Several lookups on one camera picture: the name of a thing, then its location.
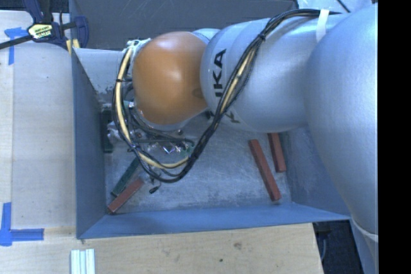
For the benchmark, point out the dark green flat block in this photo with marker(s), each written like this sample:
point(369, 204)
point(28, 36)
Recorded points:
point(126, 177)

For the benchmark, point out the red-brown flat block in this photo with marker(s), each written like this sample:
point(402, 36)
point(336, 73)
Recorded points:
point(126, 196)
point(277, 154)
point(265, 170)

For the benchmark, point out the grey metal bin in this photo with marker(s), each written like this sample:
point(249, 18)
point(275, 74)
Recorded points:
point(218, 183)

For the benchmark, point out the pale wood flat board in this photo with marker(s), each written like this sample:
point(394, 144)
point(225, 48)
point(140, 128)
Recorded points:
point(41, 138)

